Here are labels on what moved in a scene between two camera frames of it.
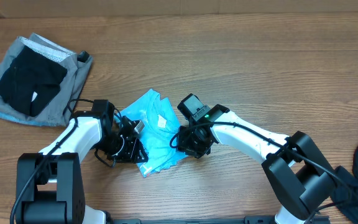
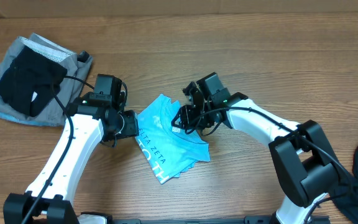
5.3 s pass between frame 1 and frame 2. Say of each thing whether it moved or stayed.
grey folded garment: stayed
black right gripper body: moved
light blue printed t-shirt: moved
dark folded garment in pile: stayed
